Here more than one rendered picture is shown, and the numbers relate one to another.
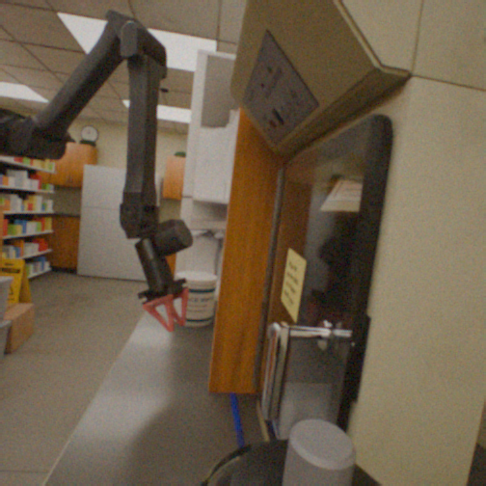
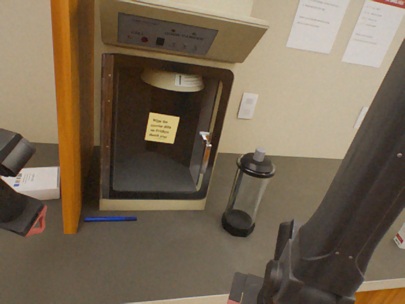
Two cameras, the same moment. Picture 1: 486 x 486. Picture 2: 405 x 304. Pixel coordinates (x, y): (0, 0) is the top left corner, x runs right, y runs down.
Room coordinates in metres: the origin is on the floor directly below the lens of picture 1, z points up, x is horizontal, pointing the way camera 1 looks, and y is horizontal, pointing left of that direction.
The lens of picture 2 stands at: (0.40, 0.61, 1.52)
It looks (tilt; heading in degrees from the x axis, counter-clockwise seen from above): 28 degrees down; 260
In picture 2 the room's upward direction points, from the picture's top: 12 degrees clockwise
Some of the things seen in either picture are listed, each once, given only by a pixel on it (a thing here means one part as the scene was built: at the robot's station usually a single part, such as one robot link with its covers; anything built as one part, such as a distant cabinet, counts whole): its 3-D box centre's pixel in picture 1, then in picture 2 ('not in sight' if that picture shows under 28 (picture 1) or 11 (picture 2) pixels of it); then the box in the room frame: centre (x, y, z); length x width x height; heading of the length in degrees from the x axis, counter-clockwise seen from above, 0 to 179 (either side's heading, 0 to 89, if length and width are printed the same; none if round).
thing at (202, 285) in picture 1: (195, 297); not in sight; (0.96, 0.14, 1.02); 0.13 x 0.13 x 0.15
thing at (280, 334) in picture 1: (292, 368); (204, 154); (0.26, -0.06, 1.17); 0.05 x 0.03 x 0.10; 97
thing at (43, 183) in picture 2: not in sight; (30, 183); (0.75, -0.13, 0.96); 0.16 x 0.12 x 0.04; 17
